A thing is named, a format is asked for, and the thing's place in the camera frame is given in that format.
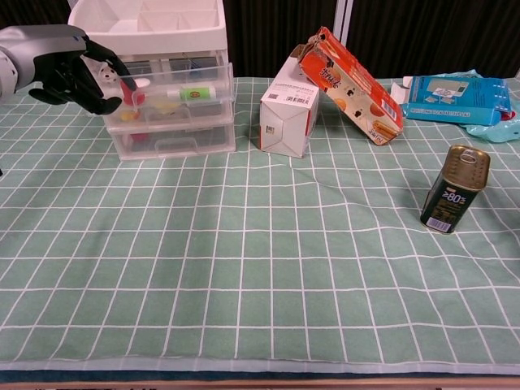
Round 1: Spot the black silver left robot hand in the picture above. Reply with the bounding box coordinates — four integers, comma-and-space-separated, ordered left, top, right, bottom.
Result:
0, 24, 137, 117

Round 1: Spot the clear drawer with glue stick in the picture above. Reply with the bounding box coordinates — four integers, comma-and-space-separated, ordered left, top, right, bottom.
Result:
97, 62, 236, 107

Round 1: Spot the white plastic drawer unit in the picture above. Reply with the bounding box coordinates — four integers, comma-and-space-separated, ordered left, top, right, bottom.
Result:
67, 0, 237, 162

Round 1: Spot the clear plastic drawer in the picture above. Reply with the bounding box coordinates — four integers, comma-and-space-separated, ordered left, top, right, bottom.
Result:
103, 99, 236, 132

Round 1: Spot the orange cardboard snack box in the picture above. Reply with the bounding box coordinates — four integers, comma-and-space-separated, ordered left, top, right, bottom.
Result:
298, 26, 405, 146

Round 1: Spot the blue cardboard box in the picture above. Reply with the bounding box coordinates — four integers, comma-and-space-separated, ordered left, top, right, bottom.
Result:
392, 75, 514, 125

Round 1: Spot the red stamp toy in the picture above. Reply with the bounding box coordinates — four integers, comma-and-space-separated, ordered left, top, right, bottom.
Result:
119, 78, 150, 113

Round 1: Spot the green white glue stick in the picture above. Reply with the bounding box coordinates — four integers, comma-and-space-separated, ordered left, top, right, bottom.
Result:
166, 86, 219, 102

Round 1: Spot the black pleated curtain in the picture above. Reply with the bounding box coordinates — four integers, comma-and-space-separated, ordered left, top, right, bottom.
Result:
0, 0, 520, 80

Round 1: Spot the white cardboard carton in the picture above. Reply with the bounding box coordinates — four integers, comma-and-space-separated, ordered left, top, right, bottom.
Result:
258, 44, 322, 158

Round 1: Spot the green checked tablecloth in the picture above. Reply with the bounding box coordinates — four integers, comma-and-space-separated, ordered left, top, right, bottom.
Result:
0, 76, 520, 371

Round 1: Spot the gold green tin can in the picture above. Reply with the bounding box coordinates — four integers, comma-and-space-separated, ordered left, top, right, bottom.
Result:
419, 145, 492, 236

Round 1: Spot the teal plastic bag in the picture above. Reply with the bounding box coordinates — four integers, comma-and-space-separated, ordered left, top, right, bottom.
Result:
436, 68, 520, 143

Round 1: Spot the clear drawer with handle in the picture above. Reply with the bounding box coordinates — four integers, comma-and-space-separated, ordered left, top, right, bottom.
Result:
109, 121, 237, 162

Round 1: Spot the white frame post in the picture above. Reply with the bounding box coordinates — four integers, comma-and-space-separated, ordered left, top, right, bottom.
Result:
335, 0, 355, 78

